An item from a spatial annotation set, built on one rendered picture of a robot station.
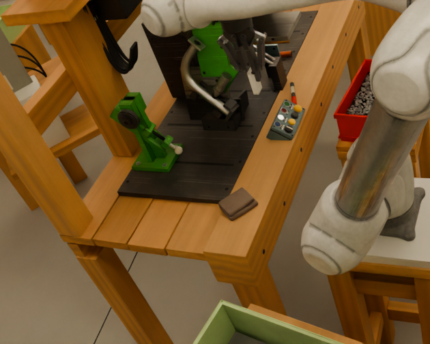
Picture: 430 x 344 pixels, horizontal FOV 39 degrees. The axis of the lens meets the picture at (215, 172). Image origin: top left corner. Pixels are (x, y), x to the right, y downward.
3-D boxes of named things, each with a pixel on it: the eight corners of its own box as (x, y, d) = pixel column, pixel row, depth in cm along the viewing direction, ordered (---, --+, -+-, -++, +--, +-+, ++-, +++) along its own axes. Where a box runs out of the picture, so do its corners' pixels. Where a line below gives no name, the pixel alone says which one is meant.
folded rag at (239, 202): (246, 191, 188) (244, 184, 186) (259, 205, 182) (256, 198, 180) (219, 208, 186) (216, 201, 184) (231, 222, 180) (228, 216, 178)
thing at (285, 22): (302, 18, 214) (300, 10, 212) (289, 44, 204) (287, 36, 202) (205, 24, 232) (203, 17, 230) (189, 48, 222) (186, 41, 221)
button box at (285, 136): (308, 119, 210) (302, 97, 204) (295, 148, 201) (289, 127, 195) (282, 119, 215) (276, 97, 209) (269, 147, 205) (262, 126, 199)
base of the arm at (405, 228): (428, 180, 171) (427, 166, 167) (414, 241, 158) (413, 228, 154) (364, 175, 179) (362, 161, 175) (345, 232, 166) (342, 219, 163)
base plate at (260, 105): (319, 14, 256) (318, 9, 255) (228, 205, 189) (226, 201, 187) (230, 20, 276) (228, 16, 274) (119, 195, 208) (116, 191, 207)
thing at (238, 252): (366, 13, 270) (361, -18, 261) (259, 288, 178) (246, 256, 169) (335, 15, 277) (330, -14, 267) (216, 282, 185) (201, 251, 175)
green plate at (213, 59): (240, 67, 212) (230, 8, 203) (231, 76, 206) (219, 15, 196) (211, 68, 217) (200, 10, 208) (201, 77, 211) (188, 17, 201)
